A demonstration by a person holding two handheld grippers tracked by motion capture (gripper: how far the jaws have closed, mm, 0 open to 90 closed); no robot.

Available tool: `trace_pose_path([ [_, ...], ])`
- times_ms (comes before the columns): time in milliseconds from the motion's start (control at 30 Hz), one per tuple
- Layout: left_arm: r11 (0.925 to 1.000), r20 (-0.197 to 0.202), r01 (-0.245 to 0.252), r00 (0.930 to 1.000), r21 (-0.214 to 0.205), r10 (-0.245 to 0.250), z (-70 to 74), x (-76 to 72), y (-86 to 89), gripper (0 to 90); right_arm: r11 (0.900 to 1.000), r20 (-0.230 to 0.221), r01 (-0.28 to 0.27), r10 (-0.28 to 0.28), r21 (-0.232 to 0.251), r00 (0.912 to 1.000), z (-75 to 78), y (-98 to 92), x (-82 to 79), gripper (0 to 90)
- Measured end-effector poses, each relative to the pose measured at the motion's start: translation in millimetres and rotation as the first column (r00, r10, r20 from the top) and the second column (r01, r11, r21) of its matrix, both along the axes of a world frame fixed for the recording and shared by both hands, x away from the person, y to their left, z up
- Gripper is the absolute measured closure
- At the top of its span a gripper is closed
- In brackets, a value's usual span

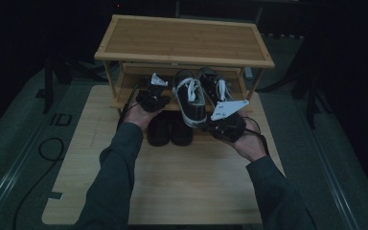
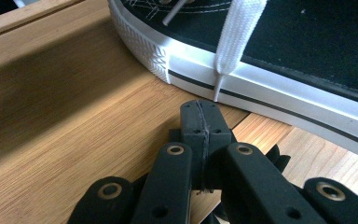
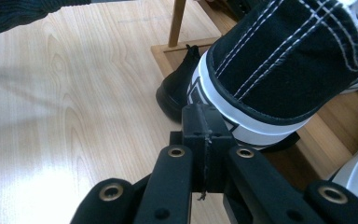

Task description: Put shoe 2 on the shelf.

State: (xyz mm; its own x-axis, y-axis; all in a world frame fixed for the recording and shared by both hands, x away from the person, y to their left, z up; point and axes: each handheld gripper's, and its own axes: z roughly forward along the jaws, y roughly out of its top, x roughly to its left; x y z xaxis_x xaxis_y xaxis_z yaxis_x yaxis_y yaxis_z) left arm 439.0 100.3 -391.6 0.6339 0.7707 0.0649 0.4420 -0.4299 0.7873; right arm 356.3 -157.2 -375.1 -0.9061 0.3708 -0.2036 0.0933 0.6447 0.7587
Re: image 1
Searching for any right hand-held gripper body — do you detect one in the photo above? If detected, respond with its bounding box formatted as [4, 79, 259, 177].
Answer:
[204, 99, 251, 144]

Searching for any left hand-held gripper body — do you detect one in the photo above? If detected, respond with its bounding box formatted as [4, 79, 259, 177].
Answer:
[135, 72, 171, 113]

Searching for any black white canvas sneaker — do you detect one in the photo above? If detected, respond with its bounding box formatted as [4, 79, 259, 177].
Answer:
[196, 66, 239, 111]
[172, 69, 209, 129]

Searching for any black leather shoe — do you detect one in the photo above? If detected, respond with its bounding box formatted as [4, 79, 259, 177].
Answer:
[147, 111, 173, 148]
[171, 111, 195, 148]

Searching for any wooden three-tier shoe rack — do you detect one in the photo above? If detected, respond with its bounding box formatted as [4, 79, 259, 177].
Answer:
[94, 13, 276, 143]

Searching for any person's left hand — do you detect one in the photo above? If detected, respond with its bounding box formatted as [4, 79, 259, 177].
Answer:
[123, 97, 164, 132]

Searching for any person's right hand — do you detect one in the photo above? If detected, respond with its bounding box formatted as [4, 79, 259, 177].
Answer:
[229, 109, 268, 163]

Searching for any black metal stand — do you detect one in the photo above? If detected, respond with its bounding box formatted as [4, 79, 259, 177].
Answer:
[41, 57, 65, 115]
[290, 71, 331, 129]

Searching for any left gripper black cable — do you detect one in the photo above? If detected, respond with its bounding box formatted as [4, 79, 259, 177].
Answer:
[117, 81, 143, 128]

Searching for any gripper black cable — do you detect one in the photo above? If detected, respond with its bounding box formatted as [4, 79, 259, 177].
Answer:
[242, 116, 271, 156]
[117, 81, 143, 128]

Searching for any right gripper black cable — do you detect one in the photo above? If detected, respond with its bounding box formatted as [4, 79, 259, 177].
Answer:
[242, 116, 271, 156]

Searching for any black floor cable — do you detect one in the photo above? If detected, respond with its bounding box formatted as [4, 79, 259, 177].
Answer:
[11, 137, 65, 230]

